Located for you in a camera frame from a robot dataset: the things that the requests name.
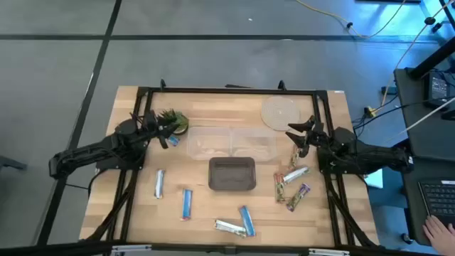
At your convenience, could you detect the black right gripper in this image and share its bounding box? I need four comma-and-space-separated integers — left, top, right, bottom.
285, 116, 333, 158

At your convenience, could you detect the person's hand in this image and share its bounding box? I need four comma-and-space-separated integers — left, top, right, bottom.
422, 215, 455, 256

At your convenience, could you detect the black laptop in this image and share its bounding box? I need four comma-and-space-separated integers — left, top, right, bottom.
417, 179, 455, 228

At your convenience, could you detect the round clear woven coaster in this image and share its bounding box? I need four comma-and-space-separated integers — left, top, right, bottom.
260, 95, 301, 132

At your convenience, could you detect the silver snack bar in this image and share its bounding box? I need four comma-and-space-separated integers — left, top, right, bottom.
282, 166, 311, 185

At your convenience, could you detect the dark grey plastic bin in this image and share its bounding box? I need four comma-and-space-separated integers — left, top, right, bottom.
208, 156, 257, 192

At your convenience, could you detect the white and blue granola bar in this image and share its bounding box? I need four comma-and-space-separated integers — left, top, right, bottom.
154, 169, 166, 200

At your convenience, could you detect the black diagonal beam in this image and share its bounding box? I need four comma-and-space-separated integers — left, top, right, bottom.
407, 45, 455, 80

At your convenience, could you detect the white and green granola bar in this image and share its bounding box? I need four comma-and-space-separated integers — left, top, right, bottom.
213, 219, 247, 238

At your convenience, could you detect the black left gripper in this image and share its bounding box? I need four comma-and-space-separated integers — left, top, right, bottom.
141, 109, 181, 150

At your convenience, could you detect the black aluminium rig frame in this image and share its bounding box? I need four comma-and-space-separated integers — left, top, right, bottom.
77, 78, 383, 256

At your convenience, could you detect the black power brick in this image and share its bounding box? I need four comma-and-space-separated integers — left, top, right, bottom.
423, 70, 451, 110

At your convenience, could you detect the purple granola bar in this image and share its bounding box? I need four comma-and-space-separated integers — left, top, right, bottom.
286, 182, 312, 213

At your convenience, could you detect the yellow floor cable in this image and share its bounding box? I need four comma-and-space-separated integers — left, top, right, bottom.
294, 0, 408, 39

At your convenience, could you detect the cream cable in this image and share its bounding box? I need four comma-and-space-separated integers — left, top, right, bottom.
380, 0, 449, 107

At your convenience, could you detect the clear plastic bin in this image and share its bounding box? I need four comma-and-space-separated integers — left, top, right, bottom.
186, 127, 232, 161
230, 127, 277, 163

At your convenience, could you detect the black desk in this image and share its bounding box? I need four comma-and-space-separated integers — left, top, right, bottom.
400, 156, 455, 247
392, 67, 455, 161

